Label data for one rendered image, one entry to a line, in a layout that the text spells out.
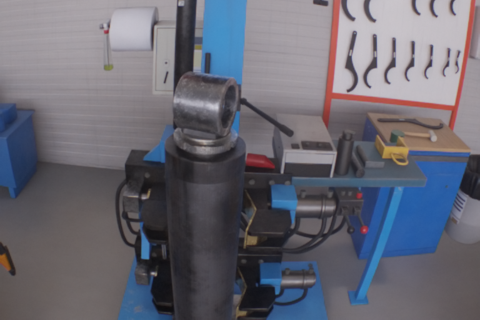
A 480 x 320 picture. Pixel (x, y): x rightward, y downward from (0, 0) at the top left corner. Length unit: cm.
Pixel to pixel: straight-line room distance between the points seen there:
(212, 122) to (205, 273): 47
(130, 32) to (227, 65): 67
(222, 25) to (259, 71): 175
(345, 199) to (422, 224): 140
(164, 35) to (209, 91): 130
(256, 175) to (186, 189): 77
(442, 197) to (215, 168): 226
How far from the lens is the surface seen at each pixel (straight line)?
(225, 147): 106
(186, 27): 176
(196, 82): 103
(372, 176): 195
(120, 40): 231
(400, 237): 312
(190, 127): 105
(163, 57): 231
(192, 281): 129
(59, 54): 382
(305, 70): 357
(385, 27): 363
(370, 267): 256
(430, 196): 300
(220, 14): 181
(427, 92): 397
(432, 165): 285
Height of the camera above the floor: 196
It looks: 24 degrees down
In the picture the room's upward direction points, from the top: 3 degrees clockwise
